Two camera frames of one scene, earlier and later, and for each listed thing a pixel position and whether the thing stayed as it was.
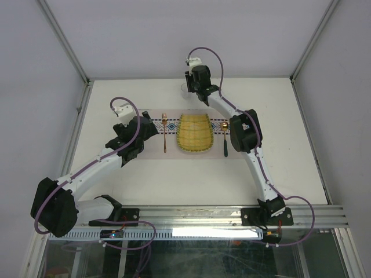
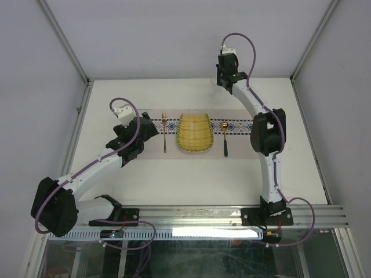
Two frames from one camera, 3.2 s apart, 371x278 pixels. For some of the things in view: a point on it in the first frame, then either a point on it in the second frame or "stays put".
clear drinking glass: (185, 93) to (214, 81)
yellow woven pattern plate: (195, 133) stays put
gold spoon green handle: (224, 126) stays put
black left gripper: (120, 129) stays put
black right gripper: (188, 77) to (219, 82)
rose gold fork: (164, 120) stays put
